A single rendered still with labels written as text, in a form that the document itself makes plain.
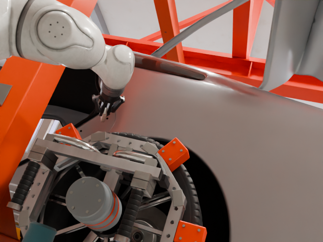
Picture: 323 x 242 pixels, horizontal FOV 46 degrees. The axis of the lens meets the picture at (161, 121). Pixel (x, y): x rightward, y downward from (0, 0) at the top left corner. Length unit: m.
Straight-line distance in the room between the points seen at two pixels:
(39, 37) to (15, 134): 0.84
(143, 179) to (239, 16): 2.99
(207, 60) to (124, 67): 3.35
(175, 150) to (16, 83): 0.66
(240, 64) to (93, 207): 3.52
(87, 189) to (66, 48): 0.60
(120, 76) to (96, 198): 0.40
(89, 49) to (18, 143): 0.85
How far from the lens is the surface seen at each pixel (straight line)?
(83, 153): 1.20
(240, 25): 4.02
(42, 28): 0.72
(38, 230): 1.26
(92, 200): 1.19
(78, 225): 1.46
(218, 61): 4.54
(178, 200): 1.28
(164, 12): 3.14
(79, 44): 0.73
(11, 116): 1.50
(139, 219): 1.85
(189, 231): 1.26
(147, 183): 1.09
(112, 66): 1.27
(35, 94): 1.57
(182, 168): 1.41
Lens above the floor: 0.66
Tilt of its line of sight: 23 degrees up
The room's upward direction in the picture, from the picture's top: 19 degrees clockwise
